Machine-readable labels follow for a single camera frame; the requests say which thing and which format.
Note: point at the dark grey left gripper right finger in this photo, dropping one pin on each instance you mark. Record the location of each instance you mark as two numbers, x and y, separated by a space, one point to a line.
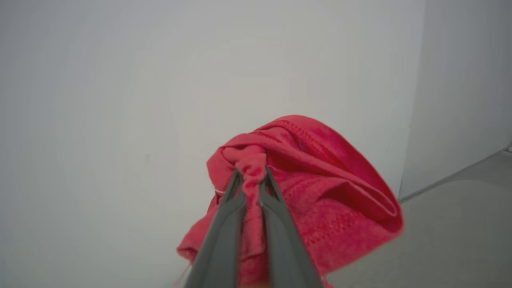
286 248

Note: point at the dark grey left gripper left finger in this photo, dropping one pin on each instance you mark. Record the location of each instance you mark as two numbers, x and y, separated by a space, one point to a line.
220 248

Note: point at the red basketball jersey white trim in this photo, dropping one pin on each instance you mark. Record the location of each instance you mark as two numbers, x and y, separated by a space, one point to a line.
320 180

